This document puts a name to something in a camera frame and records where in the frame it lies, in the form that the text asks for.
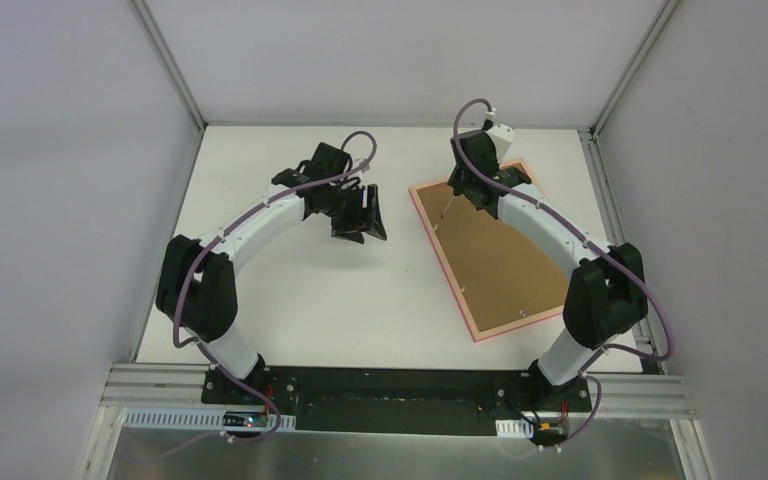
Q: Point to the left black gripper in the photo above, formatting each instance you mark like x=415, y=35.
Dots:
x=360, y=211

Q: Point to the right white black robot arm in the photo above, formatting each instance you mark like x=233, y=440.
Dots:
x=603, y=298

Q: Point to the right white cable duct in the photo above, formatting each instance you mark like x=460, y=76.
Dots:
x=518, y=428

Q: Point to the yellow black screwdriver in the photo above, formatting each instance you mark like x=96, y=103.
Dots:
x=447, y=206

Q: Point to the pink picture frame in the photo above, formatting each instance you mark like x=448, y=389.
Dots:
x=500, y=280

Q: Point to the aluminium front rail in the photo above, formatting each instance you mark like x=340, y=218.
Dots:
x=179, y=386

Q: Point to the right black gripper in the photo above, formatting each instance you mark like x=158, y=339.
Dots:
x=475, y=187

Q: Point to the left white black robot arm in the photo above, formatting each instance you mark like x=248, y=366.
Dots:
x=197, y=286

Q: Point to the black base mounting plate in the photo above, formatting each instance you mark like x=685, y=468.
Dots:
x=414, y=401

